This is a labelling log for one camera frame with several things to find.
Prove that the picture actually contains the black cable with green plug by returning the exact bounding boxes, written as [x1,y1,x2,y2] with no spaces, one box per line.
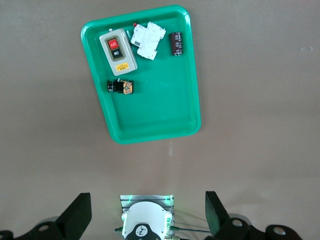
[169,225,212,234]

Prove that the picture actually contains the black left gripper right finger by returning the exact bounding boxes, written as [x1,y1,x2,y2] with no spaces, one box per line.
[204,191,302,240]

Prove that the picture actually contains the white circuit breaker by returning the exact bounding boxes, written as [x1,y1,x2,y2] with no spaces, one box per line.
[130,21,167,61]

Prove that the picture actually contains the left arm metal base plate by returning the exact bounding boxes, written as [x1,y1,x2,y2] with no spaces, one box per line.
[119,194,176,240]

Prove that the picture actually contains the green plastic tray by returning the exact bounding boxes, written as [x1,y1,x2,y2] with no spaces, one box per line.
[80,4,202,145]

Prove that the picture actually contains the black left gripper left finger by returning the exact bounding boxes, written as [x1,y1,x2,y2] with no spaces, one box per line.
[0,192,91,240]

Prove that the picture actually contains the grey on-off switch box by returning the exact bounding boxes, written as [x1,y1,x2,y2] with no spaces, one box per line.
[99,27,139,77]

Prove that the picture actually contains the black orange push button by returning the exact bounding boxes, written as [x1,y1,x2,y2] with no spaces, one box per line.
[106,78,135,95]

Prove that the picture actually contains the black cylindrical capacitor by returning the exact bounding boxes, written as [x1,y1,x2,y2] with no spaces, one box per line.
[170,31,185,56]

